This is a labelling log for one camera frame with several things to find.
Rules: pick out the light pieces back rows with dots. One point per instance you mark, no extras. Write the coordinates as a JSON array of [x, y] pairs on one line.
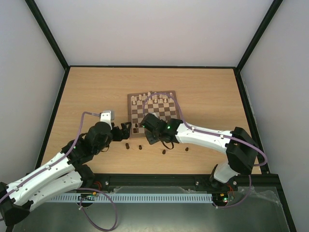
[[139, 98]]

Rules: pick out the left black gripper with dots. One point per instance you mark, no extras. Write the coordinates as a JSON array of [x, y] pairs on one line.
[[126, 133]]

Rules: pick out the white slotted cable duct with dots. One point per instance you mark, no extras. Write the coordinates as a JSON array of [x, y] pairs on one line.
[[133, 198]]

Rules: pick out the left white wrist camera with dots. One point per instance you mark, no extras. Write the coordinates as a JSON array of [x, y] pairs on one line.
[[107, 117]]

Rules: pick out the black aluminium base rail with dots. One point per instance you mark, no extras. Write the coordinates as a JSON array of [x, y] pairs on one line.
[[197, 182]]

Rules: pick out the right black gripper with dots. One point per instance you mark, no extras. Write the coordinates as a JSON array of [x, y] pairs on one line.
[[147, 128]]

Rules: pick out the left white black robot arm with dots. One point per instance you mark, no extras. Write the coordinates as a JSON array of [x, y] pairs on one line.
[[66, 171]]

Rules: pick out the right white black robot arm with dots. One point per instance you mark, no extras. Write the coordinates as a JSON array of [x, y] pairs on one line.
[[238, 146]]

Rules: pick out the wooden chess board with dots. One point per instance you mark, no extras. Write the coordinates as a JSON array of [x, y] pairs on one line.
[[137, 112]]

